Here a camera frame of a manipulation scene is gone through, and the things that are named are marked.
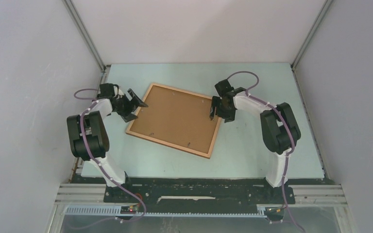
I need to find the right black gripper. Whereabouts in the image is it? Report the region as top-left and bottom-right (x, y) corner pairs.
(209, 96), (236, 123)

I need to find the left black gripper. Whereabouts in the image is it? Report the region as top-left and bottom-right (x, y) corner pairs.
(114, 89), (148, 123)

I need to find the light wooden picture frame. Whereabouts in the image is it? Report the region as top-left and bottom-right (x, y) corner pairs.
(125, 83), (222, 160)

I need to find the brown cardboard backing board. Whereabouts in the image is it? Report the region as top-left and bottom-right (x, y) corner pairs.
(130, 86), (219, 154)

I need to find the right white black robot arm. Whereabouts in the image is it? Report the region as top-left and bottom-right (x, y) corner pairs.
(209, 79), (301, 203)

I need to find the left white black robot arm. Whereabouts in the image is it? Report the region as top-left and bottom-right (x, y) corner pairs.
(67, 83), (148, 202)

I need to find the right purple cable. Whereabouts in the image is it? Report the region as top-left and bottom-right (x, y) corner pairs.
(226, 71), (306, 233)

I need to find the purple cable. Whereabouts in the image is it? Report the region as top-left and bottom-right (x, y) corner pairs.
(226, 71), (306, 233)
(74, 89), (147, 224)

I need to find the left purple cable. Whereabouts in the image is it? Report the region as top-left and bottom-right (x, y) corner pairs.
(74, 89), (147, 224)

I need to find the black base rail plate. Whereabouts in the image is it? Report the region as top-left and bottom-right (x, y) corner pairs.
(103, 178), (295, 214)

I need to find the white toothed cable duct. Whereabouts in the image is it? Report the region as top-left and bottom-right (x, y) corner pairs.
(64, 205), (267, 218)

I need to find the left aluminium corner post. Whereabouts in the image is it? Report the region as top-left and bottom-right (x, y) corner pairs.
(62, 0), (106, 72)

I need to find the aluminium corner post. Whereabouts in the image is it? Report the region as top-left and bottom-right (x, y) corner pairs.
(291, 0), (335, 71)
(62, 0), (106, 72)

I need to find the right aluminium corner post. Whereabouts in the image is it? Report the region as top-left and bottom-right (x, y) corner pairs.
(291, 0), (335, 71)

